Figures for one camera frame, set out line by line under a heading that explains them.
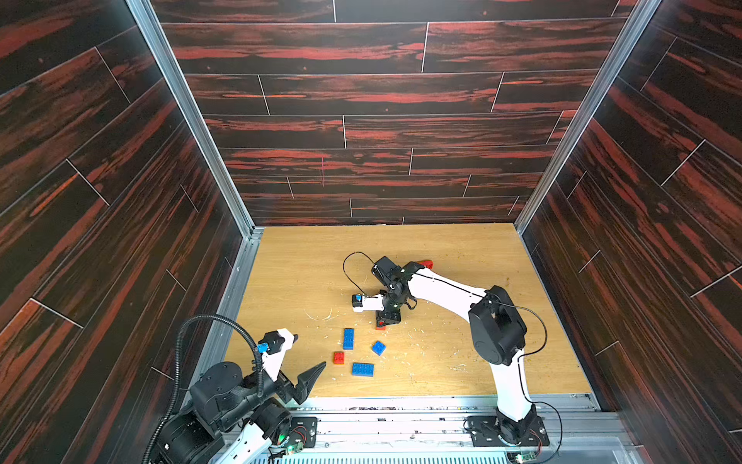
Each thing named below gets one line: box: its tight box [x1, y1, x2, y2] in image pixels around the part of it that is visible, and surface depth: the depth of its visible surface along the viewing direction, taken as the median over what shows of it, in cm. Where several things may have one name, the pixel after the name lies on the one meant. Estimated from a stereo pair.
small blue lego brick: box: [372, 340, 387, 357], surface depth 90 cm
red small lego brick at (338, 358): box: [333, 351, 345, 365], surface depth 88 cm
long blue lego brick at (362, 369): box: [351, 362, 375, 377], surface depth 85 cm
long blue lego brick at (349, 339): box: [342, 327, 355, 351], surface depth 91 cm
